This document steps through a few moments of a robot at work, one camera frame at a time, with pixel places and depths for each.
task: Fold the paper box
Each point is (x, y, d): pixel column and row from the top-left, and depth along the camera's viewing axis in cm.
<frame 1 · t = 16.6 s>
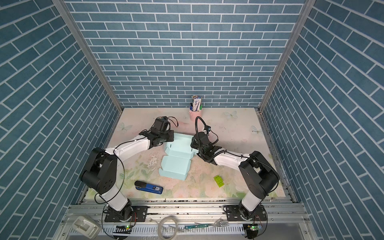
left hand: (173, 134, 93), fingers closed
right hand: (192, 137, 91), fingers open
light blue paper box: (176, 162, 93), on the table
pink pen holder cup: (193, 114, 110), point 8 cm above the table
blue black stapler: (144, 186, 80), point 4 cm above the table
green plastic block: (219, 181, 84), point 3 cm above the table

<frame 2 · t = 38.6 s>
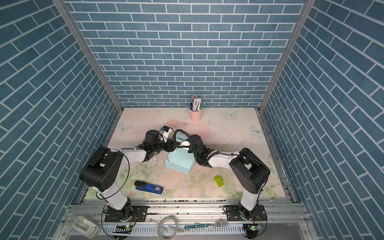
left hand: (176, 142, 94), fingers open
right hand: (189, 134, 91), fingers closed
light blue paper box: (179, 159, 95), on the table
the other named things where they were.

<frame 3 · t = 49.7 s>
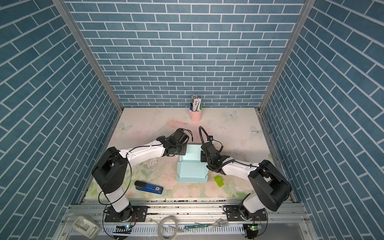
left hand: (183, 149, 91), fingers closed
right hand: (202, 150, 91), fingers closed
light blue paper box: (190, 169, 87), point 5 cm above the table
the other named things where they were.

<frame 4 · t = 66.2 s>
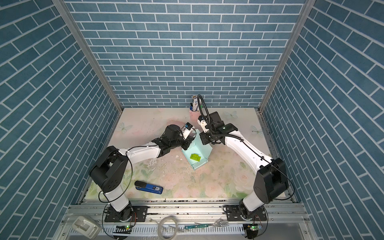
left hand: (193, 138, 89), fingers closed
right hand: (200, 135, 84), fingers closed
green plastic block: (195, 157, 93), point 3 cm above the table
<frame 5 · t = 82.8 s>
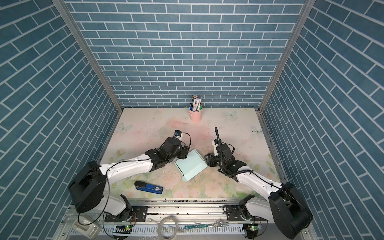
left hand: (186, 147, 86), fingers open
right hand: (206, 154, 86), fingers open
light blue paper box: (193, 163, 88), point 5 cm above the table
